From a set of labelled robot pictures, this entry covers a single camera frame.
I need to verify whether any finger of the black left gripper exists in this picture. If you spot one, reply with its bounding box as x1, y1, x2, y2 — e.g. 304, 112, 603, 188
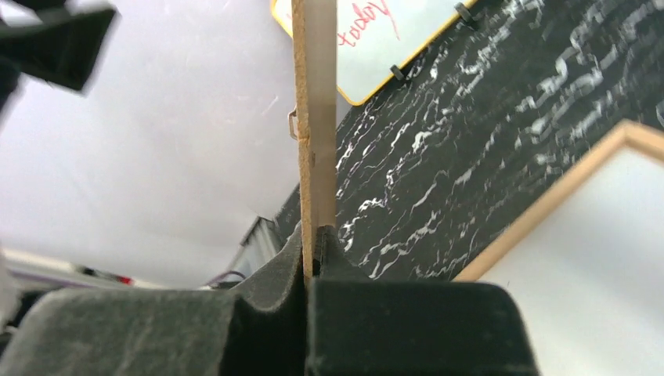
1, 1, 118, 110

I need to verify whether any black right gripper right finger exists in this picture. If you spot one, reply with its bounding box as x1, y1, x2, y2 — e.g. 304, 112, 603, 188
305, 226, 540, 375

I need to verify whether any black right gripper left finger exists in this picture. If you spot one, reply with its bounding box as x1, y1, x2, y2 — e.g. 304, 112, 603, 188
1, 230, 305, 375

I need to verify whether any brown frame backing board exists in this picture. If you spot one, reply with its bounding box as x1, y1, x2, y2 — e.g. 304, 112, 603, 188
291, 0, 337, 282

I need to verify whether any wooden picture frame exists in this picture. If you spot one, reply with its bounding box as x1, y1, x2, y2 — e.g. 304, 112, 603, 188
453, 119, 663, 282

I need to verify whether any yellow-edged whiteboard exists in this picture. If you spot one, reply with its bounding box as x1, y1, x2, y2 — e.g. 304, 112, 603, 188
270, 1, 477, 106

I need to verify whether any aluminium mounting rail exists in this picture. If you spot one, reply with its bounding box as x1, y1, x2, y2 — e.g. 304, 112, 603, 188
4, 217, 282, 290

